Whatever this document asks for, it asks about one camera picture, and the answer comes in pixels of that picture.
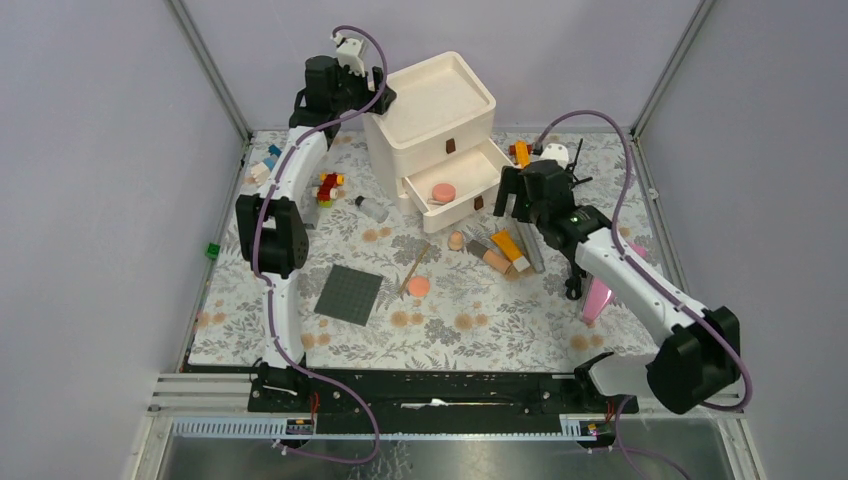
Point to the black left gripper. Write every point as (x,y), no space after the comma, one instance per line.
(361,81)

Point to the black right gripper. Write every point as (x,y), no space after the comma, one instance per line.
(513,182)

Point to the pink round makeup puff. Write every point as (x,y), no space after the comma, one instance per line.
(443,193)

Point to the white drawer organizer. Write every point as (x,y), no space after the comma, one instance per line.
(438,129)

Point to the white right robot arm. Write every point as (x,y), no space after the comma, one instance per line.
(699,349)

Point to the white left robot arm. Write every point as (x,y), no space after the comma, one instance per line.
(272,232)

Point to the beige makeup sponge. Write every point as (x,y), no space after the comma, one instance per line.
(456,241)

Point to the orange round makeup puff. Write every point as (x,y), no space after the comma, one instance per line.
(418,286)

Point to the gold thin makeup pencil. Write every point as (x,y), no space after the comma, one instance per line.
(411,272)

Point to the yellow red toy brick car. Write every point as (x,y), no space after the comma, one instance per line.
(520,152)

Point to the silver toy microphone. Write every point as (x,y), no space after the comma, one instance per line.
(533,251)

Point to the orange white cream tube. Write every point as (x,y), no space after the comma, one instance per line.
(510,250)

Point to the beige foundation bottle grey cap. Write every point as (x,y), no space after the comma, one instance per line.
(489,257)

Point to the red green white brick toy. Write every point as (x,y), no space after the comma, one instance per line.
(327,190)

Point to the blue white stacked bricks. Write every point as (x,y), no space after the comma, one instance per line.
(261,171)

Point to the grey brick pillar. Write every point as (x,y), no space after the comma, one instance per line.
(311,217)

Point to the clear bottle black cap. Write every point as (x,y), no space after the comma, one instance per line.
(372,209)

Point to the pink plastic scoop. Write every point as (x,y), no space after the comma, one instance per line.
(596,298)

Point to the dark grey brick baseplate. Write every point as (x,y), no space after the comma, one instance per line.
(349,295)

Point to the green small cube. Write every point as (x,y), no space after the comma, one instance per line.
(212,251)

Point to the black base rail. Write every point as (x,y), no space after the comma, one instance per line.
(350,401)

